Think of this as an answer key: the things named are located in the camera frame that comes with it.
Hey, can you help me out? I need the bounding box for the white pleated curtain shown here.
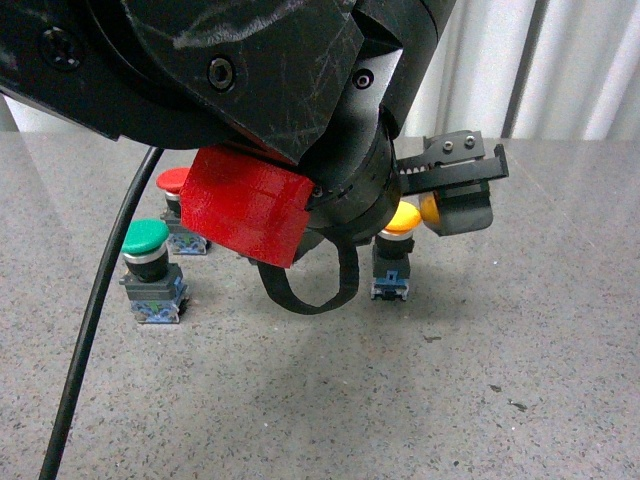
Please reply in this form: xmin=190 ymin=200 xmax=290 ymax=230
xmin=0 ymin=0 xmax=640 ymax=142

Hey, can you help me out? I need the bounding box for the black looped strap cable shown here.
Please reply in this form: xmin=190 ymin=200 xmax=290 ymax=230
xmin=255 ymin=234 xmax=362 ymax=317

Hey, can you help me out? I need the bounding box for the red mushroom push button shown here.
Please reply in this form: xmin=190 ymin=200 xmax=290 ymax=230
xmin=156 ymin=167 xmax=211 ymax=255

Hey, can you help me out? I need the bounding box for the green mushroom push button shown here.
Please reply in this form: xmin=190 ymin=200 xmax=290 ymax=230
xmin=119 ymin=218 xmax=189 ymax=324

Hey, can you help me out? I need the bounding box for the red wrist camera mount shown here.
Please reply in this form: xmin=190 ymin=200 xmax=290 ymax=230
xmin=180 ymin=145 xmax=314 ymax=268

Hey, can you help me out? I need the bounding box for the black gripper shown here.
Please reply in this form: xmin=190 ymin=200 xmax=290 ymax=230
xmin=299 ymin=100 xmax=509 ymax=243

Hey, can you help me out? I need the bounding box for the yellow mushroom push button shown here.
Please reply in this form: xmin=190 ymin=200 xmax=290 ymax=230
xmin=370 ymin=192 xmax=440 ymax=301

